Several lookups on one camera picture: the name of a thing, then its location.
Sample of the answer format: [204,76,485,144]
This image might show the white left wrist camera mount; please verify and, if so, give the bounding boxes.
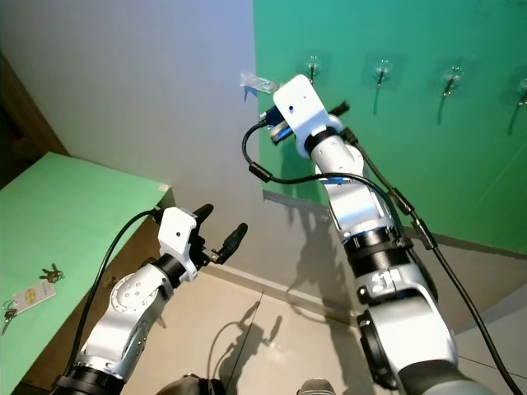
[158,207,203,268]

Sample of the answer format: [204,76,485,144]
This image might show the green wall board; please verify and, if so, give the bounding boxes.
[251,0,527,256]

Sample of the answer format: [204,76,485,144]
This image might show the robot leg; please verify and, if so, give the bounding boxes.
[296,379,338,395]
[156,374,215,395]

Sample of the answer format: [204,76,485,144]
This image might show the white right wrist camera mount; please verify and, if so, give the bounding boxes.
[273,74,338,138]

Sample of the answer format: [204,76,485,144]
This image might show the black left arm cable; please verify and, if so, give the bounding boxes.
[68,208,164,383]

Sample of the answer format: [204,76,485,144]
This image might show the brown cardboard box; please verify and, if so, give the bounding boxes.
[21,193,174,392]

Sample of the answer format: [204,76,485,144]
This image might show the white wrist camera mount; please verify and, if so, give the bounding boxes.
[158,207,203,268]
[273,74,338,138]

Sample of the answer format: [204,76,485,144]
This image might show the key with white card tag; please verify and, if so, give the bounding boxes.
[2,280,58,330]

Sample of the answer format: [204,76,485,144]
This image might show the robot right leg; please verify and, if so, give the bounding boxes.
[296,379,338,395]

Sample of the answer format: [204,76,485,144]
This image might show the crumpled clear wall tape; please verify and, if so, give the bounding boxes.
[239,72,274,93]

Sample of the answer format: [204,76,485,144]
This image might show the robot left leg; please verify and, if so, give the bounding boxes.
[156,374,215,395]

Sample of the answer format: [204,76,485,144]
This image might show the dark key bunch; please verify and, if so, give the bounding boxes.
[40,263,63,285]

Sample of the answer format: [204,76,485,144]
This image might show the brown wooden door frame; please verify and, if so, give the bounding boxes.
[0,58,46,186]

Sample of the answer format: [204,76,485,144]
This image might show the clear adhesive metal hook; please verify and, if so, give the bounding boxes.
[303,53,326,87]
[512,76,527,112]
[372,58,396,93]
[441,66,466,104]

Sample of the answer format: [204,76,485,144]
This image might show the green sheet covering box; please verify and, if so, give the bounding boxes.
[0,152,174,395]

